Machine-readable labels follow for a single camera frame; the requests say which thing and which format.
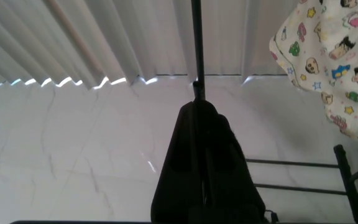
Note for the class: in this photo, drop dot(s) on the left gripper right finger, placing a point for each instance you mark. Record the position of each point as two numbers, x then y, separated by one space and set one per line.
235 193

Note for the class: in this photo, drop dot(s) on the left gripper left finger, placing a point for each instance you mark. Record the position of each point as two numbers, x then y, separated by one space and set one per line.
176 180

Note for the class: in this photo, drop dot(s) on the black garment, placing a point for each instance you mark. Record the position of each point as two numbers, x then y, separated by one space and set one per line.
216 124

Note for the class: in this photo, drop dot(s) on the cream printed garment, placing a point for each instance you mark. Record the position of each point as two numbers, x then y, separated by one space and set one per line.
337 46

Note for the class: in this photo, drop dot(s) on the black clothes rack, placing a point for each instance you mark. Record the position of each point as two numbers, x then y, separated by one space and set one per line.
197 46

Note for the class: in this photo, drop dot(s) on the white curtain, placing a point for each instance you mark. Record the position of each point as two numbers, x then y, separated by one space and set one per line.
104 31

